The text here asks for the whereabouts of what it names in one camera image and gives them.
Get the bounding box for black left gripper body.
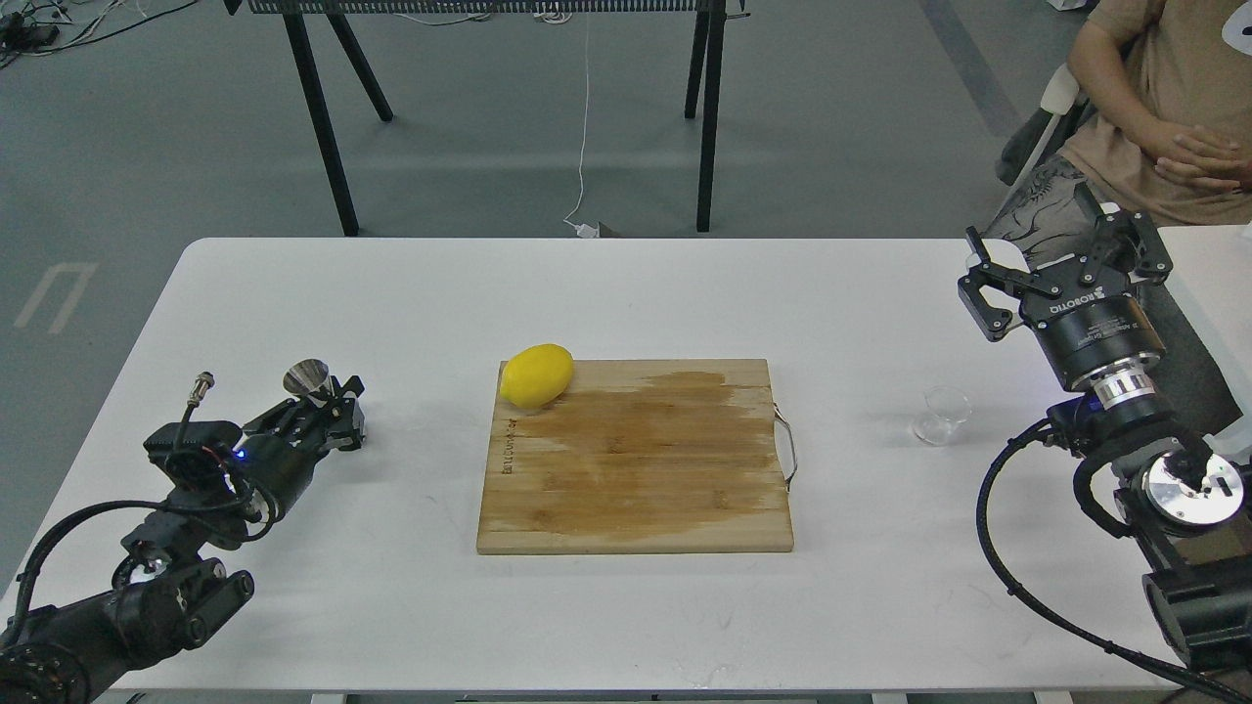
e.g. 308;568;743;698
225;416;331;521

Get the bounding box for black metal frame table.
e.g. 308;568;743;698
224;1;750;238

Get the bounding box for white cable on floor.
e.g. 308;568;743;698
561;10;603;239

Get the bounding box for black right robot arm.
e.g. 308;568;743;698
958;210;1251;703

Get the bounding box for person's right hand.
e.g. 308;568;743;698
1154;123;1251;193

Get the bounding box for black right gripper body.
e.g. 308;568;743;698
1020;266;1166;392

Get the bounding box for steel double jigger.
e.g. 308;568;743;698
282;358;333;398

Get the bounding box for wooden cutting board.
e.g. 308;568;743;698
475;358;794;555

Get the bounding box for black cables on floor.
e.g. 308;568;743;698
0;0;202;69

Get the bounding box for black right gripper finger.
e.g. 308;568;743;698
957;227;1052;343
1075;183;1173;286

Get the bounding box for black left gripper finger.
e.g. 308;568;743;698
243;390;343;438
313;375;366;452

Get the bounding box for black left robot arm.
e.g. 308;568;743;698
3;358;366;703

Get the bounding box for small clear glass beaker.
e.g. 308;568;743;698
911;386;973;447

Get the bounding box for yellow lemon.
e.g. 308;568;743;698
498;343;575;410

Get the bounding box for seated person in tan shirt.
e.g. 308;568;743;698
984;1;1251;268

